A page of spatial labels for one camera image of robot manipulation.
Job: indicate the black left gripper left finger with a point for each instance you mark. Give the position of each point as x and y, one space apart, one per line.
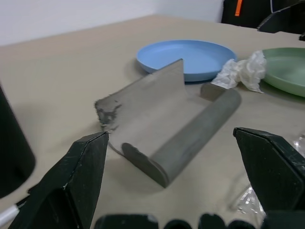
69 181

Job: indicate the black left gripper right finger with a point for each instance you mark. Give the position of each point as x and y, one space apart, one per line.
274 171

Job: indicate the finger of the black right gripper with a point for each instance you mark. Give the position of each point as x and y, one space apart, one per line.
302 37
283 22

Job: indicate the green plastic plate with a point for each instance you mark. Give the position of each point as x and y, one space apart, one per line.
286 65

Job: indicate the white tissue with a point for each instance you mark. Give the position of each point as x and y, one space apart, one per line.
247 71

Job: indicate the grey felt whiteboard eraser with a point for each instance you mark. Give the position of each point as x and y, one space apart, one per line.
155 105

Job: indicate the clear crinkled plastic wrapper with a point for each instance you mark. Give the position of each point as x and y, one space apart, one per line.
247 202

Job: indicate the black pen cup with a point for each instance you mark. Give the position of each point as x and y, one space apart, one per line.
12 143

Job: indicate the blue plastic plate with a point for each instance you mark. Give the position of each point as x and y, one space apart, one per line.
178 51

